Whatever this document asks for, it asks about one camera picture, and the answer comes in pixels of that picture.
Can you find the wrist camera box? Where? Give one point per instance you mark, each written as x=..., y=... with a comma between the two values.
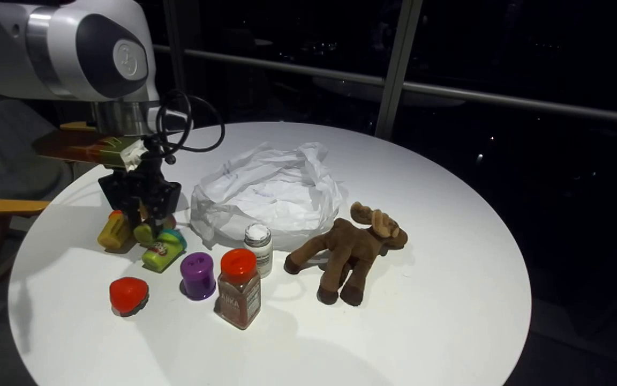
x=87, y=147

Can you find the grey window post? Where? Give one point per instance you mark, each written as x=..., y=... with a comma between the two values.
x=397, y=64

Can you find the grey horizontal railing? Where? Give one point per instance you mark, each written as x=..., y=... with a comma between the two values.
x=503, y=97

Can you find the brown moose plush toy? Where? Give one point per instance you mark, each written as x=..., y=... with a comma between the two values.
x=348, y=249

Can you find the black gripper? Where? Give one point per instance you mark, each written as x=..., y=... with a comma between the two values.
x=145, y=171

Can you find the red lid spice jar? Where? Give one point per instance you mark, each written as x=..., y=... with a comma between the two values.
x=239, y=291

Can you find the white lid pill bottle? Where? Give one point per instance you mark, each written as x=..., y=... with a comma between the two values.
x=260, y=247

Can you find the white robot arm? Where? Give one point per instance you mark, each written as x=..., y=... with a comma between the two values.
x=59, y=49

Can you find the purple toy fruit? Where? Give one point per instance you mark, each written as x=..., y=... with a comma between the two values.
x=198, y=275

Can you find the grey wooden armchair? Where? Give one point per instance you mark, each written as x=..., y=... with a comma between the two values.
x=0, y=172

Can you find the white plastic bag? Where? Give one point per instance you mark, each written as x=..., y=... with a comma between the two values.
x=273, y=189

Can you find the red toy tomato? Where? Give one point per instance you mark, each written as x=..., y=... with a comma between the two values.
x=129, y=295

